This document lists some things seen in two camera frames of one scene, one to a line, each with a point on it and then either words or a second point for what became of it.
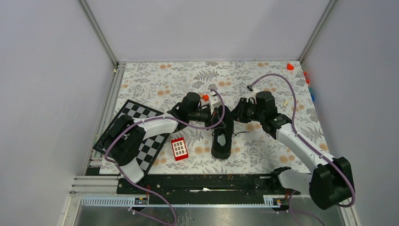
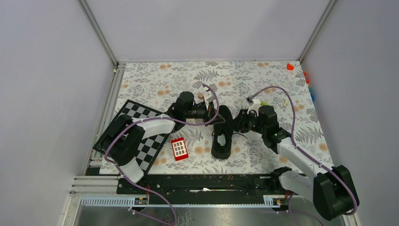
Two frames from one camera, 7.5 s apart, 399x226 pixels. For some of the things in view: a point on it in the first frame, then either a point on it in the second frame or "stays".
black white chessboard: x=150 y=147 stays
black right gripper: x=238 y=113 → x=239 y=123
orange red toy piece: x=307 y=80 stays
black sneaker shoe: x=222 y=136 stays
